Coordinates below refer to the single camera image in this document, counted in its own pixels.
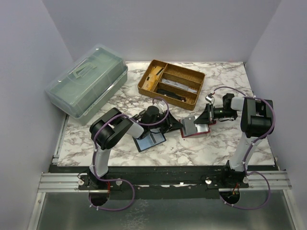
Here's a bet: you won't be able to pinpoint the black VIP credit card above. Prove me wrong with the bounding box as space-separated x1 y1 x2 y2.
180 116 197 137

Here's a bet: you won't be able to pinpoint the red leather card holder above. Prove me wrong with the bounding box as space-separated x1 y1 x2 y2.
179 116 211 138

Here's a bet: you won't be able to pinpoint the black leather card holder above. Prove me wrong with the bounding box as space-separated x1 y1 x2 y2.
133 132 166 152

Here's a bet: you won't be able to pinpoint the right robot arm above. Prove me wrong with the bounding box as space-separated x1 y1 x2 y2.
194 93 275 185

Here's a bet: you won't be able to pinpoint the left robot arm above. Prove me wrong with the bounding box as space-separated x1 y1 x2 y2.
90 104 183 178

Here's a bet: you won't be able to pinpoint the black cards in tray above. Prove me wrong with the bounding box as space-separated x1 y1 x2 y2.
156 89 187 102

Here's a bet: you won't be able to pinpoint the white cards in tray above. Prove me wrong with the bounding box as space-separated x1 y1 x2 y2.
162 79 197 93

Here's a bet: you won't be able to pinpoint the gold cards in tray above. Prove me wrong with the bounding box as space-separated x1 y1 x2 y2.
142 66 164 91

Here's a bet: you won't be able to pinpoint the woven wicker organizer tray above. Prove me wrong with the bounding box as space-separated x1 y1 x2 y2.
138 60 205 111

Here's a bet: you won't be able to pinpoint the green plastic storage box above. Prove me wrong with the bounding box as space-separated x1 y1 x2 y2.
45 45 128 125

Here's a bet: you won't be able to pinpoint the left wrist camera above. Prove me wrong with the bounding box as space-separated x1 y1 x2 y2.
154 101 167 113

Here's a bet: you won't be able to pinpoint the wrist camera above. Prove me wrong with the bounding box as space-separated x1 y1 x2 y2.
154 101 167 113
205 93 215 104

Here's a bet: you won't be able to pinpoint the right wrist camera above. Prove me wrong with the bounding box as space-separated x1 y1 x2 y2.
205 93 215 104

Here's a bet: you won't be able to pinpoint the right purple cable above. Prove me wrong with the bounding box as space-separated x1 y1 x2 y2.
212 86 277 209

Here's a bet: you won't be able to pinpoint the black mounting base rail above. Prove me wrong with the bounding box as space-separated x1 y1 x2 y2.
49 165 291 199

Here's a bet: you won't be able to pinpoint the aluminium extrusion rail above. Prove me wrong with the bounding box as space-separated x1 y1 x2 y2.
37 173 89 193

